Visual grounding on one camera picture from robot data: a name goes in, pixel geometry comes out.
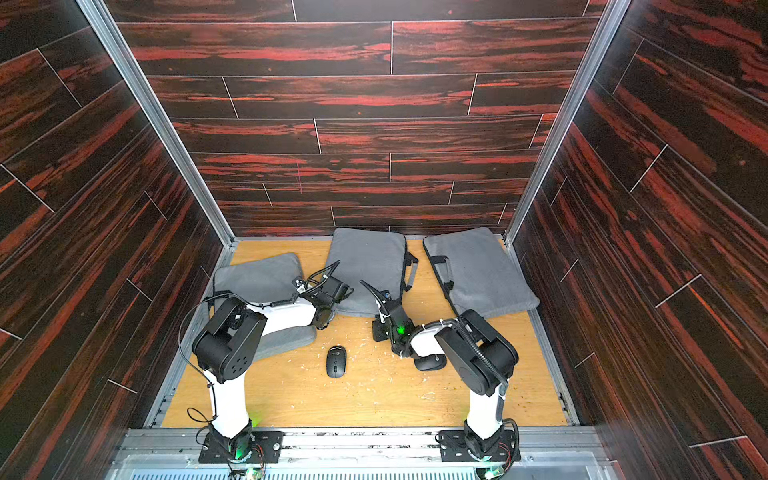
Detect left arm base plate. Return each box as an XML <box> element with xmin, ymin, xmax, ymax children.
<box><xmin>198</xmin><ymin>429</ymin><xmax>284</xmax><ymax>465</ymax></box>

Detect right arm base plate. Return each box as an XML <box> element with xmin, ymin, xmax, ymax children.
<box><xmin>435</xmin><ymin>427</ymin><xmax>521</xmax><ymax>463</ymax></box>

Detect black computer mouse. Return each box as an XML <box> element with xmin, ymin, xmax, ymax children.
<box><xmin>326</xmin><ymin>345</ymin><xmax>347</xmax><ymax>379</ymax></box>
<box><xmin>414</xmin><ymin>354</ymin><xmax>447</xmax><ymax>372</ymax></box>

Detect aluminium front rail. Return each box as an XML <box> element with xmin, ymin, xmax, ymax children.
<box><xmin>106</xmin><ymin>427</ymin><xmax>622</xmax><ymax>479</ymax></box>

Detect grey laptop bag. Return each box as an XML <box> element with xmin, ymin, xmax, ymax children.
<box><xmin>326</xmin><ymin>228</ymin><xmax>418</xmax><ymax>317</ymax></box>
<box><xmin>423</xmin><ymin>227</ymin><xmax>539</xmax><ymax>319</ymax></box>
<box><xmin>213</xmin><ymin>253</ymin><xmax>316</xmax><ymax>361</ymax></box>

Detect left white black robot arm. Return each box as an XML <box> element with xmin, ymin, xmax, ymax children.
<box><xmin>191</xmin><ymin>274</ymin><xmax>354</xmax><ymax>463</ymax></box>

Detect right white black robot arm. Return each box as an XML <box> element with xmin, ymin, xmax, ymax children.
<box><xmin>373</xmin><ymin>297</ymin><xmax>519</xmax><ymax>460</ymax></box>

